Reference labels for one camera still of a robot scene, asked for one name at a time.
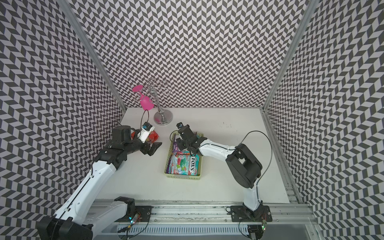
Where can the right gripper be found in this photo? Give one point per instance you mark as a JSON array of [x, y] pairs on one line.
[[179, 141]]

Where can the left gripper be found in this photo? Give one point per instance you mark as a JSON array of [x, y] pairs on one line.
[[145, 150]]

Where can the red candy bag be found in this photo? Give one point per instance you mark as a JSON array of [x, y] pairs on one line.
[[153, 136]]

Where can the purple candy bag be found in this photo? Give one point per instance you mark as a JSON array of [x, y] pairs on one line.
[[176, 148], [168, 169]]

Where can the teal candy bag front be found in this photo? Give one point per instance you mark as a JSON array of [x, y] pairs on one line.
[[185, 164]]

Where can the light green plastic basket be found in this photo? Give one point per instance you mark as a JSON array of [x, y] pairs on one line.
[[173, 137]]

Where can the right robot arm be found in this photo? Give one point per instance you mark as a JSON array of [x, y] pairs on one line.
[[244, 166]]

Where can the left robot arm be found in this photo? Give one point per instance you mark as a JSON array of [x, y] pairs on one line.
[[70, 221]]

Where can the chrome glass holder stand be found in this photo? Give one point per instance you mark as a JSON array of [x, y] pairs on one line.
[[162, 117]]

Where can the pink plastic wine glass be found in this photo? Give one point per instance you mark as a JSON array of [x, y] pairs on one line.
[[145, 101]]

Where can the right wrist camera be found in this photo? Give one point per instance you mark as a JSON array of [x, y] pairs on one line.
[[179, 125]]

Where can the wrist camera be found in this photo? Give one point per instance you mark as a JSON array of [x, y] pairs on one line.
[[179, 125], [146, 130]]

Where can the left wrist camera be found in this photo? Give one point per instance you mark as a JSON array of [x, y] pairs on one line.
[[146, 130]]

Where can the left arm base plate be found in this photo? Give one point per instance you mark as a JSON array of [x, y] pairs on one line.
[[141, 214]]

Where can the aluminium front rail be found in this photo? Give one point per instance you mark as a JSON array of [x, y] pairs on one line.
[[173, 212]]

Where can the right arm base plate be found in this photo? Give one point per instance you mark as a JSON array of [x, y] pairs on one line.
[[242, 213]]

